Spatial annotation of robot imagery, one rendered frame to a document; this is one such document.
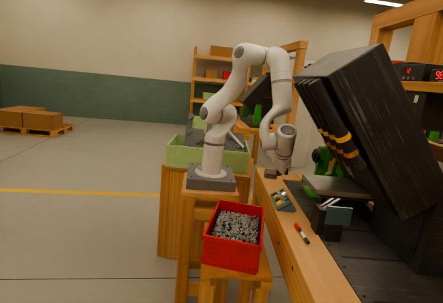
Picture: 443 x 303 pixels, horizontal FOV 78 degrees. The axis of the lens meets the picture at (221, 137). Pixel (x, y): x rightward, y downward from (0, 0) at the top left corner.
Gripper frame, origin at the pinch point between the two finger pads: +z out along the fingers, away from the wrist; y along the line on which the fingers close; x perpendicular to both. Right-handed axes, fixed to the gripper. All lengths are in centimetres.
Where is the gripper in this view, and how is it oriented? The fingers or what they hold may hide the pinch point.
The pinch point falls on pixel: (279, 172)
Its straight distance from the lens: 144.6
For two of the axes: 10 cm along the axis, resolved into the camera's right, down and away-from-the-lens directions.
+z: 0.5, 6.7, 7.4
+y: 4.5, 6.5, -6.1
